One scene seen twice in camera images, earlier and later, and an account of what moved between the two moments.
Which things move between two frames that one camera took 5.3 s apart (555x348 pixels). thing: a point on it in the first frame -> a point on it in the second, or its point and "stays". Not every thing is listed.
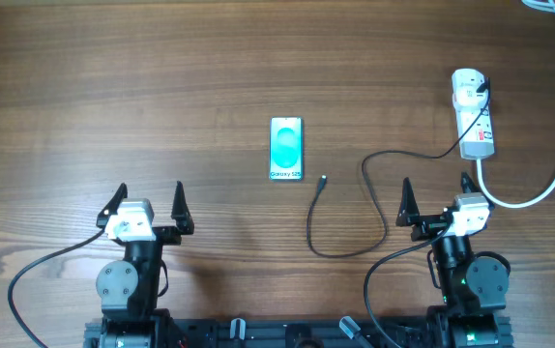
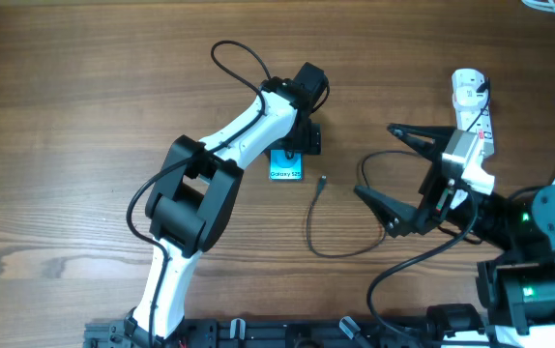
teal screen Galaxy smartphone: [285, 148] stays
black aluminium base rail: [224, 333] stays
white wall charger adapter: [466, 98] stays
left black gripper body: [159, 231] -> [305, 139]
